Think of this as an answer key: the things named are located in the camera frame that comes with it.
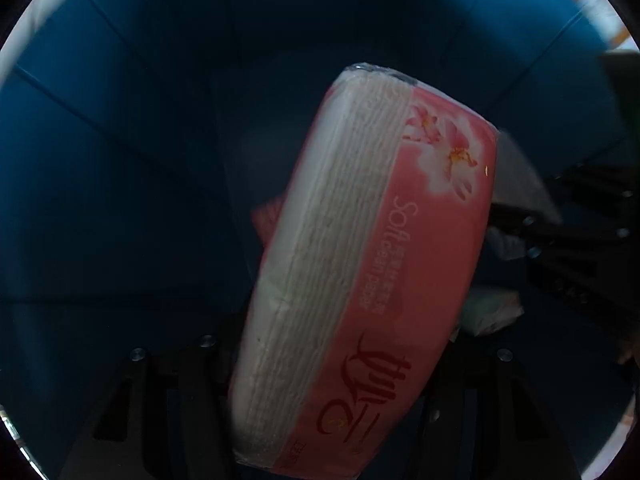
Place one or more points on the red white tissue pack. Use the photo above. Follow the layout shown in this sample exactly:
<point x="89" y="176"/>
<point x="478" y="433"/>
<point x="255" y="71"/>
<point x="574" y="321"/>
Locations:
<point x="364" y="274"/>

